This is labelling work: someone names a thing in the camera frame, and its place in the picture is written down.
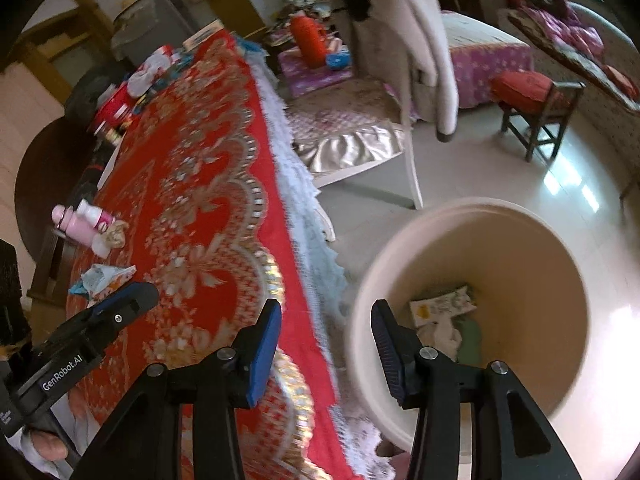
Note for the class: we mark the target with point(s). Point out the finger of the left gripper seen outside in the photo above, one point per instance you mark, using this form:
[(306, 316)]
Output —
[(105, 320)]

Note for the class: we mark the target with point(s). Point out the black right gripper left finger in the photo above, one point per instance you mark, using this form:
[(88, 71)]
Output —
[(254, 348)]

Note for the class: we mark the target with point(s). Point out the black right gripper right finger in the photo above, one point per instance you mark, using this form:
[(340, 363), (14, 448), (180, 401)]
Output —
[(398, 349)]

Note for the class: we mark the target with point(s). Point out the blue snack wrapper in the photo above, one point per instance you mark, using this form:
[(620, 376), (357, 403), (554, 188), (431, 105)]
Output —
[(100, 281)]

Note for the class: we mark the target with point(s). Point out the white tissue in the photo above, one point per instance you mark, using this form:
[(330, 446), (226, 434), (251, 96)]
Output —
[(114, 237)]

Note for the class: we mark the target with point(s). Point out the trash inside bin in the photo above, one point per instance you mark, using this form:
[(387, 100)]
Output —
[(445, 322)]

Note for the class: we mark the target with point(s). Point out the beige round trash bin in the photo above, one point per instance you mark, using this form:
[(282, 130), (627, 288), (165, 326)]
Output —
[(531, 301)]

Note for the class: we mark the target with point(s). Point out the left hand with white glove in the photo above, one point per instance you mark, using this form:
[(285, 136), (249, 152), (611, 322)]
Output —
[(47, 452)]

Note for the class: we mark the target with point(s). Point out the white bottle pink label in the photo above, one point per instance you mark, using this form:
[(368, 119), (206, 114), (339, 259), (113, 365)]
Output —
[(97, 217)]

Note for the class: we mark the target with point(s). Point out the pink small bottle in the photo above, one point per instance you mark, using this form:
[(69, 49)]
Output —
[(73, 225)]

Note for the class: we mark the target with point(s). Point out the red floral tablecloth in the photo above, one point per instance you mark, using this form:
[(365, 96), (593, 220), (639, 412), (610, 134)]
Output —
[(215, 225)]

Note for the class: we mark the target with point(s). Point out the dark round wooden table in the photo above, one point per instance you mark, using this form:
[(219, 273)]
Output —
[(49, 170)]

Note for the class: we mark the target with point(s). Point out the red plastic basin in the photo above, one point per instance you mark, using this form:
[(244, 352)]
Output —
[(115, 109)]

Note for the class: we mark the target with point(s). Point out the white chair with cushion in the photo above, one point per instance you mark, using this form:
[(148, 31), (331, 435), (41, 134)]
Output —
[(364, 121)]

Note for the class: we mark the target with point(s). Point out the wooden stool red cushion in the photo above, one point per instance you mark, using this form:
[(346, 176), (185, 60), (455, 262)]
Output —
[(536, 109)]

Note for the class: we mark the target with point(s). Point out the blue plastic bag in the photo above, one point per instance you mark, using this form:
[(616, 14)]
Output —
[(339, 60)]

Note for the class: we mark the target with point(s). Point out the red thermos flask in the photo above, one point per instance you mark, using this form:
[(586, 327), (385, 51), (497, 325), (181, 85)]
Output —
[(310, 37)]

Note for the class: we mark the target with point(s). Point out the bed with purple cover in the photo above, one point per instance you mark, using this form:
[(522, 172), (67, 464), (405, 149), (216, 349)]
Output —
[(479, 52)]

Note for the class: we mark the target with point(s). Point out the floral sofa with clothes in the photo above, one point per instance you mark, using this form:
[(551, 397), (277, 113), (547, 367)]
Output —
[(571, 42)]

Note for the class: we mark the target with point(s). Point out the white coat on chair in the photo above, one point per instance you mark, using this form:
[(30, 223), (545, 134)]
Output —
[(404, 44)]

